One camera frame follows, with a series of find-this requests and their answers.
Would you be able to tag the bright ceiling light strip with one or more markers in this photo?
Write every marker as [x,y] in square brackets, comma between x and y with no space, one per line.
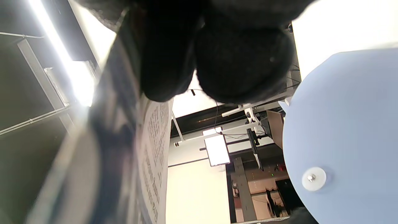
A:
[77,77]

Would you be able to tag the black mounted camera arm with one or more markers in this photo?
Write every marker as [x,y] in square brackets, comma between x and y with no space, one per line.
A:
[253,140]

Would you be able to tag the person's right hand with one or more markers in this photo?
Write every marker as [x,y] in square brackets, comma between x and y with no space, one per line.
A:
[224,46]

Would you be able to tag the white rectangular light panel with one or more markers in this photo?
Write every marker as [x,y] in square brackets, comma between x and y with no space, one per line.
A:
[216,149]

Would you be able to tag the brown cardboard box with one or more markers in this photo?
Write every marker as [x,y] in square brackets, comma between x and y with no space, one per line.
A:
[276,127]

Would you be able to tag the white overhead rig frame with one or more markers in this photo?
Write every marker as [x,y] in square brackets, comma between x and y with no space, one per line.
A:
[236,127]

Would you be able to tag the large newspaper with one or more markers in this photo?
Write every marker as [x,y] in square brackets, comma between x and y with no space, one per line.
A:
[155,140]

